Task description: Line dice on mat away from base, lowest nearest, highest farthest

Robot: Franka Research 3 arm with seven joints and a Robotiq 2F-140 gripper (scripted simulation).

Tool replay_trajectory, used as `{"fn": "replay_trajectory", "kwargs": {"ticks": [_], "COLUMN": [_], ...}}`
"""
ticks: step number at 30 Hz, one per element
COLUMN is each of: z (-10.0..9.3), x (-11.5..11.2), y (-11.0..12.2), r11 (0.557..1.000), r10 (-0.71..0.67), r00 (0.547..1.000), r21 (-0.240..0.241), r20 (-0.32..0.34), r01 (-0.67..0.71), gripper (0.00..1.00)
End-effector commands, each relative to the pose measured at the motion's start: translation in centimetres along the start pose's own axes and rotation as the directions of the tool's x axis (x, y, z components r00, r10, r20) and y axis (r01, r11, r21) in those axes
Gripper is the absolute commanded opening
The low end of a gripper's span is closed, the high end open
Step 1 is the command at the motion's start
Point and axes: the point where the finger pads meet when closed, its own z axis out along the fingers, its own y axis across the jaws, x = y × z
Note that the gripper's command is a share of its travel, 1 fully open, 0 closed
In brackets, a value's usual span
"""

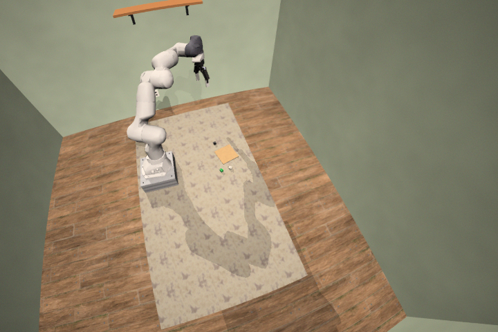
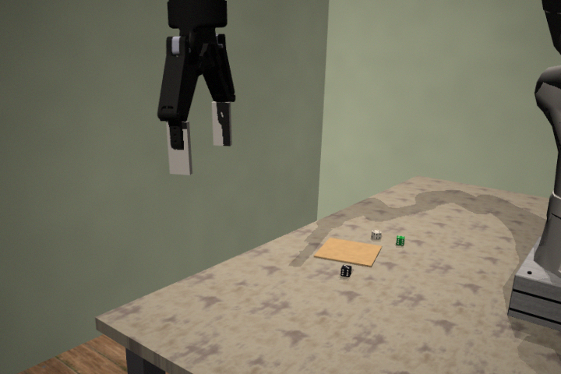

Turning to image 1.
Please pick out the tan mat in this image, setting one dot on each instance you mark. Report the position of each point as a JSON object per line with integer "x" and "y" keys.
{"x": 226, "y": 154}

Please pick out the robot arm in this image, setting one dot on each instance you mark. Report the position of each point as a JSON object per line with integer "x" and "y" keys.
{"x": 160, "y": 78}

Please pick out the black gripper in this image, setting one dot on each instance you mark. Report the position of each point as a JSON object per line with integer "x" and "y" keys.
{"x": 199, "y": 67}

